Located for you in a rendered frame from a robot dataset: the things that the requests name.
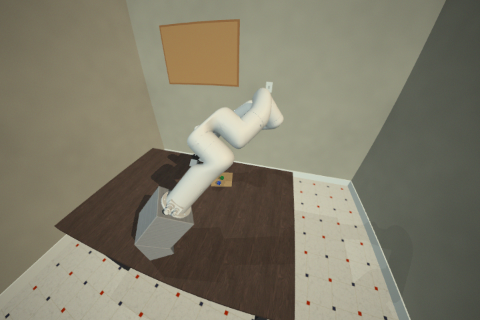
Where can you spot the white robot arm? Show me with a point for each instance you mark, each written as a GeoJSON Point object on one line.
{"type": "Point", "coordinates": [237, 127]}

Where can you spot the tan mat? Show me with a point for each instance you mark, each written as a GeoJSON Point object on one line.
{"type": "Point", "coordinates": [226, 182]}

